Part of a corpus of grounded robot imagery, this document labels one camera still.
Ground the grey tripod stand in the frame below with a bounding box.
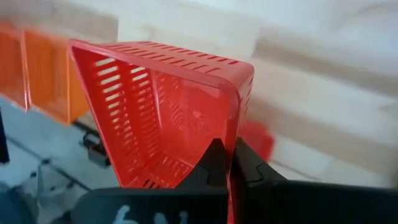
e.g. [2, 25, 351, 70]
[28, 157, 91, 200]

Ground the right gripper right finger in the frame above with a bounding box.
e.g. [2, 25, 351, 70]
[231, 138, 398, 224]

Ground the red plastic basket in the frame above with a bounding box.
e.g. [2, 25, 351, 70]
[68, 39, 255, 191]

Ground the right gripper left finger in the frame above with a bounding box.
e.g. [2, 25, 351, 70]
[70, 138, 230, 224]

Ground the small black camera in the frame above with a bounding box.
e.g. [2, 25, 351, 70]
[79, 131, 112, 169]

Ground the orange plastic basket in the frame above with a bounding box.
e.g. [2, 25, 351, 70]
[0, 21, 29, 111]
[22, 28, 91, 126]

